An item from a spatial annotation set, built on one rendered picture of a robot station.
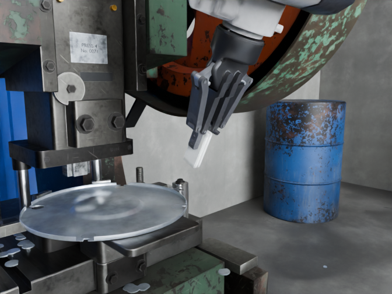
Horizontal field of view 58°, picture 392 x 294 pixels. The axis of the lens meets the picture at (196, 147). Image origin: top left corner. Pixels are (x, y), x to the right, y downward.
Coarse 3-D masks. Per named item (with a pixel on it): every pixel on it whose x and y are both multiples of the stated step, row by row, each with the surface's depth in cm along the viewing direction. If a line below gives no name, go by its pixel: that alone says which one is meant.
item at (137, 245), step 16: (176, 224) 58; (192, 224) 58; (112, 240) 52; (128, 240) 52; (144, 240) 52; (160, 240) 52; (96, 256) 60; (112, 256) 61; (128, 256) 49; (144, 256) 66; (96, 272) 61; (112, 272) 61; (128, 272) 64; (144, 272) 66; (96, 288) 61; (112, 288) 62
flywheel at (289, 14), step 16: (208, 16) 91; (288, 16) 71; (304, 16) 71; (192, 32) 95; (208, 32) 91; (288, 32) 72; (192, 48) 96; (208, 48) 92; (272, 48) 74; (176, 64) 101; (192, 64) 97; (256, 64) 78; (272, 64) 79; (160, 80) 102; (176, 80) 97; (256, 80) 85
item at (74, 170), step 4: (68, 164) 70; (72, 164) 71; (76, 164) 71; (80, 164) 71; (84, 164) 72; (88, 164) 73; (64, 168) 71; (68, 168) 70; (72, 168) 71; (76, 168) 71; (80, 168) 71; (84, 168) 72; (88, 168) 73; (64, 172) 71; (68, 172) 70; (72, 172) 71; (76, 172) 71; (80, 172) 71; (84, 172) 72; (88, 172) 74; (68, 176) 71
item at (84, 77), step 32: (64, 0) 59; (96, 0) 63; (64, 32) 60; (96, 32) 64; (64, 64) 60; (96, 64) 65; (32, 96) 65; (64, 96) 60; (96, 96) 65; (32, 128) 67; (64, 128) 62; (96, 128) 63
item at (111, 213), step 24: (72, 192) 74; (96, 192) 74; (120, 192) 74; (144, 192) 74; (168, 192) 74; (24, 216) 60; (48, 216) 60; (72, 216) 60; (96, 216) 59; (120, 216) 60; (144, 216) 60; (168, 216) 60; (72, 240) 51; (96, 240) 51
